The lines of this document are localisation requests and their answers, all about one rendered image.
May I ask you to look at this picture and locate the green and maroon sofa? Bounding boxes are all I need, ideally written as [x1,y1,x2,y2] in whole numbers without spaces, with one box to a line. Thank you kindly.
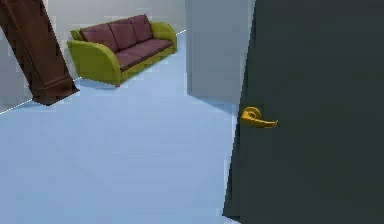
[67,13,178,88]

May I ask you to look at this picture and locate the brown wooden cupboard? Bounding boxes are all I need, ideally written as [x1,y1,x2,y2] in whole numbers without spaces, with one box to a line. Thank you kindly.
[0,0,80,107]

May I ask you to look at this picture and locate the dark grey room door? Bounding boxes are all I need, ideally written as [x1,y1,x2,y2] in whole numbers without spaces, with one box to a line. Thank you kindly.
[222,0,384,224]

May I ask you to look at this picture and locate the yellow door handle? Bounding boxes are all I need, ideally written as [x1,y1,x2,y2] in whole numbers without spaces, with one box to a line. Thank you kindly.
[240,106,279,129]

